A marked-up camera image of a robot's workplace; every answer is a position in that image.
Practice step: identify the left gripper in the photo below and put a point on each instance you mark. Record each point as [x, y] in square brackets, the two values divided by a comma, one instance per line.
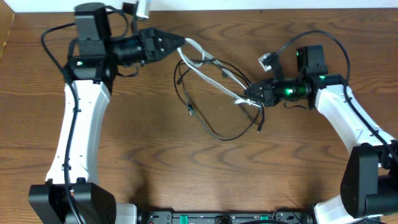
[149, 45]

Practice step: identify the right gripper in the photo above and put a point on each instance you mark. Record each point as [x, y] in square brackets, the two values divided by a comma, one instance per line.
[267, 92]

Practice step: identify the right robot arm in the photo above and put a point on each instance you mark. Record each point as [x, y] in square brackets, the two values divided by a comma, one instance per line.
[368, 188]

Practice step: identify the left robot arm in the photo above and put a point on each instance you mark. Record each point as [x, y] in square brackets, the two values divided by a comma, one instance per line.
[71, 193]

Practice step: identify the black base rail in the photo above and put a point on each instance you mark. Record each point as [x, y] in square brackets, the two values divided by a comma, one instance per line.
[278, 216]

